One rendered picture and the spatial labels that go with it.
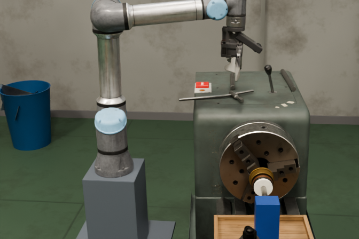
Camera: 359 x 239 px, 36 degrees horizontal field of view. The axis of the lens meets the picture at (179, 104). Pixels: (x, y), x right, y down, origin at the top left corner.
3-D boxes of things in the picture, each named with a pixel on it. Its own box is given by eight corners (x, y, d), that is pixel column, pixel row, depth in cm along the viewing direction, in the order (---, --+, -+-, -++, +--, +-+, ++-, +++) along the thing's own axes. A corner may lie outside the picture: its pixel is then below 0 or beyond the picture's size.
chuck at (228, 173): (215, 189, 230) (222, 119, 219) (290, 196, 229) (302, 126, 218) (215, 200, 222) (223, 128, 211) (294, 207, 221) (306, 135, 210)
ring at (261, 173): (248, 164, 210) (250, 175, 201) (273, 164, 209) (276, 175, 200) (248, 185, 213) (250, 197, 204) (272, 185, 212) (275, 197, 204)
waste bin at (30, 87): (63, 133, 531) (57, 76, 511) (46, 154, 489) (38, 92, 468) (14, 132, 538) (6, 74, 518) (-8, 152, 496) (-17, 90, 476)
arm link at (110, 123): (95, 153, 206) (93, 119, 201) (97, 138, 218) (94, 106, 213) (128, 151, 206) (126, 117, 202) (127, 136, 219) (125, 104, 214)
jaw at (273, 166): (265, 158, 217) (296, 153, 216) (267, 169, 219) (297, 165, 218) (268, 171, 207) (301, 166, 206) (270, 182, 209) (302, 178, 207)
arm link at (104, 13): (86, 6, 188) (228, -8, 191) (87, 1, 198) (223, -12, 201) (91, 39, 192) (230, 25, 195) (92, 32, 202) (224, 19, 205)
